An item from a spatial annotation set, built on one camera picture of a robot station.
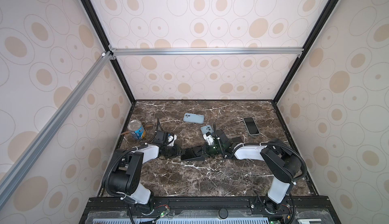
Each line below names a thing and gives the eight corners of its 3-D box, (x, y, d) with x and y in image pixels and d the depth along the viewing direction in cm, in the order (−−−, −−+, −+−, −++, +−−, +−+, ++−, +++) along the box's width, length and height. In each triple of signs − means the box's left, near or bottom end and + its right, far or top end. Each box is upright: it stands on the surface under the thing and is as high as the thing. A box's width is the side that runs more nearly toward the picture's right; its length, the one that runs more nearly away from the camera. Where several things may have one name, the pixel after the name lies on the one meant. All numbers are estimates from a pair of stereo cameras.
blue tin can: (132, 140, 99) (125, 130, 90) (135, 129, 105) (129, 119, 96) (144, 140, 99) (139, 130, 91) (147, 129, 105) (142, 119, 96)
